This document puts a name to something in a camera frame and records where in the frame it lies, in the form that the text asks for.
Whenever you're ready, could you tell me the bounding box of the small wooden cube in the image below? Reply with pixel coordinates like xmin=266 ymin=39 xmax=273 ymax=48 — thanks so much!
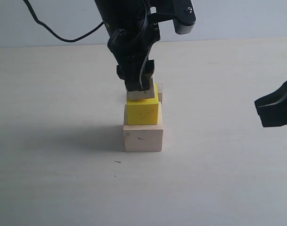
xmin=157 ymin=83 xmax=163 ymax=104

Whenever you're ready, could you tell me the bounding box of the yellow cube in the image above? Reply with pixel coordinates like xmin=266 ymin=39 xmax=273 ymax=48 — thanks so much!
xmin=126 ymin=83 xmax=160 ymax=125

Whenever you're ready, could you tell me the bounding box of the large light wooden cube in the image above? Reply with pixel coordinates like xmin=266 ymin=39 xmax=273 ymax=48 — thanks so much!
xmin=123 ymin=103 xmax=164 ymax=152

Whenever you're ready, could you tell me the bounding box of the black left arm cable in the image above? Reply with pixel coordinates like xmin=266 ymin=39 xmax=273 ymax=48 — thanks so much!
xmin=23 ymin=0 xmax=151 ymax=92

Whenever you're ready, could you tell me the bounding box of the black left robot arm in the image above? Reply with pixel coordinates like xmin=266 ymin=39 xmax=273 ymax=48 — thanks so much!
xmin=95 ymin=0 xmax=160 ymax=92

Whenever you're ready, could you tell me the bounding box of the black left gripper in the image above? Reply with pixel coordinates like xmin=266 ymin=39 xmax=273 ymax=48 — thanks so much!
xmin=104 ymin=14 xmax=160 ymax=92

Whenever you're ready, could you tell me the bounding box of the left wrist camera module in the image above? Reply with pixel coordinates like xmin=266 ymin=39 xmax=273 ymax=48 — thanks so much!
xmin=145 ymin=0 xmax=197 ymax=35

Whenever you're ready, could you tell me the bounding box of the medium wooden cube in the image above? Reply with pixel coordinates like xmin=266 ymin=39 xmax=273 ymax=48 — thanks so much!
xmin=126 ymin=76 xmax=156 ymax=101

